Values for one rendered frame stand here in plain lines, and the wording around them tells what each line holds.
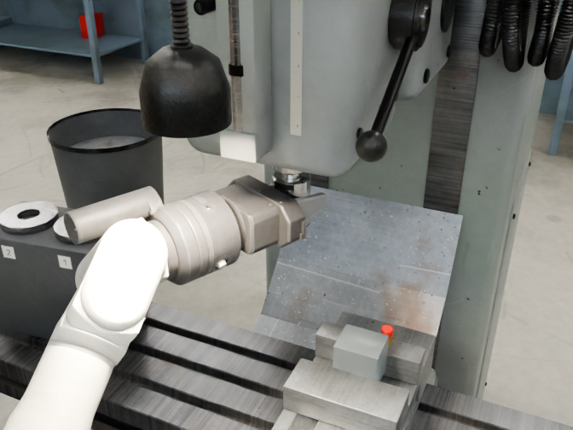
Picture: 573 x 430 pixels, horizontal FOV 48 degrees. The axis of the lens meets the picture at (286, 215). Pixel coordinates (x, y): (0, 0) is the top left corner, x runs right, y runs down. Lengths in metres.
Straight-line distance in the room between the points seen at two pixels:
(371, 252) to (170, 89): 0.75
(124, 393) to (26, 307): 0.23
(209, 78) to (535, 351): 2.24
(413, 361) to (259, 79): 0.46
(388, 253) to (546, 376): 1.44
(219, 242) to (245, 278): 2.16
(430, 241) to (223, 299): 1.67
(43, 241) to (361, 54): 0.61
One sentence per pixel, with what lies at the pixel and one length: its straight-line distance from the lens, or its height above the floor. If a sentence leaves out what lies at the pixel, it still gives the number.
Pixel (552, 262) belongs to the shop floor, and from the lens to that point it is 3.18.
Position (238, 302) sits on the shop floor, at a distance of 2.70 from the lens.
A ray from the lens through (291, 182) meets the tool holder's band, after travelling 0.76.
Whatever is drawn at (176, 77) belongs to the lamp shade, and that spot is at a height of 1.46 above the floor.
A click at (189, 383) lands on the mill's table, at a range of 1.02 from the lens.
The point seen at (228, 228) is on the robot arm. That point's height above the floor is 1.26.
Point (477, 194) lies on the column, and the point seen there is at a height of 1.11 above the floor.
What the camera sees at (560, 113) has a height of 0.27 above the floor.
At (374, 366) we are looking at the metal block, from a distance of 0.85.
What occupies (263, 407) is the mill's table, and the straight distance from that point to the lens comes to 0.97.
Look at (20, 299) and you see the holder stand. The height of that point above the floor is 0.98.
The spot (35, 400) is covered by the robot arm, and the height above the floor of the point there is 1.19.
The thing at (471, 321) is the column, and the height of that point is 0.85.
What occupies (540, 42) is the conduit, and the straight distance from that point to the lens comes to 0.86.
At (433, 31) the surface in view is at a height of 1.42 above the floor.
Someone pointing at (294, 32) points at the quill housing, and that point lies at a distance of 0.62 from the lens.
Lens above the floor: 1.60
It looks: 29 degrees down
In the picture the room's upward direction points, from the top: straight up
